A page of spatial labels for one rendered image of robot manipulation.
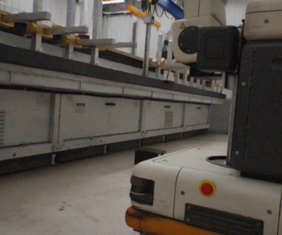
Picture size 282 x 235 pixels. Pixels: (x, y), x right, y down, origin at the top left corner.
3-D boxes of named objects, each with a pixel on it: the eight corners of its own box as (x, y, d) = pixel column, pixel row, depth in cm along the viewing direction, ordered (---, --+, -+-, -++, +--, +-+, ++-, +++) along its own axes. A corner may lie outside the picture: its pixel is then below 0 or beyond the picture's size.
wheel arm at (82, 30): (88, 35, 154) (88, 26, 153) (83, 33, 151) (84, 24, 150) (24, 37, 174) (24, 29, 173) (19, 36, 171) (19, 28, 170)
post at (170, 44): (169, 88, 318) (173, 40, 315) (168, 88, 315) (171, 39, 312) (166, 88, 320) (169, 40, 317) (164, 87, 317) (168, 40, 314)
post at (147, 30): (148, 76, 273) (152, 24, 270) (145, 76, 269) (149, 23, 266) (143, 76, 275) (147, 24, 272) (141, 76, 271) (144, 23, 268)
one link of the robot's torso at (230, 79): (245, 91, 125) (251, 29, 124) (230, 86, 100) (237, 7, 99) (182, 88, 138) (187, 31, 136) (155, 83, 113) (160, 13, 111)
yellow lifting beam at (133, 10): (160, 31, 884) (161, 19, 882) (130, 13, 733) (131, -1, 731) (157, 31, 889) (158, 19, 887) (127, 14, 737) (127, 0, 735)
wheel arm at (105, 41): (115, 46, 176) (115, 38, 175) (112, 44, 173) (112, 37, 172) (56, 47, 196) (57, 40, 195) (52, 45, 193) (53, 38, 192)
